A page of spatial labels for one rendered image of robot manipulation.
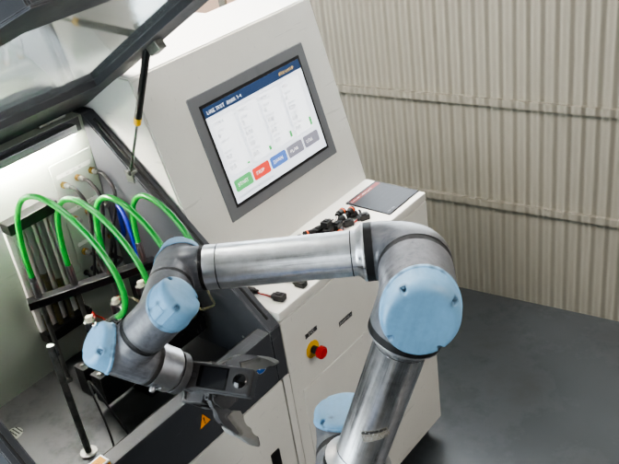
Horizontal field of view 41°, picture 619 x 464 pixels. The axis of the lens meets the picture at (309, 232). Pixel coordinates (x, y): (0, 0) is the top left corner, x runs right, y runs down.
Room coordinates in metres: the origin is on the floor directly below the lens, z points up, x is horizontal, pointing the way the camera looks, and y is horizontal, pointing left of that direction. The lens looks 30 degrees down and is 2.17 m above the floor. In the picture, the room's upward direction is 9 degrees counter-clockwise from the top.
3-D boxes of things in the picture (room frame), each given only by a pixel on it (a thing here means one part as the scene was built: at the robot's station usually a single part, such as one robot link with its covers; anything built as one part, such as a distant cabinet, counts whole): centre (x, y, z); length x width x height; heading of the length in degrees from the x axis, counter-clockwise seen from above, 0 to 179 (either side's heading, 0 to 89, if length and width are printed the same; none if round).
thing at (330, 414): (1.14, -0.01, 1.07); 0.13 x 0.12 x 0.14; 173
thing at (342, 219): (2.03, -0.07, 1.01); 0.23 x 0.11 x 0.06; 137
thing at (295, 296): (2.01, -0.05, 0.96); 0.70 x 0.22 x 0.03; 137
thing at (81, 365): (1.68, 0.45, 0.91); 0.34 x 0.10 x 0.15; 137
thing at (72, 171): (1.95, 0.57, 1.20); 0.13 x 0.03 x 0.31; 137
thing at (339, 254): (1.14, 0.02, 1.46); 0.49 x 0.11 x 0.12; 83
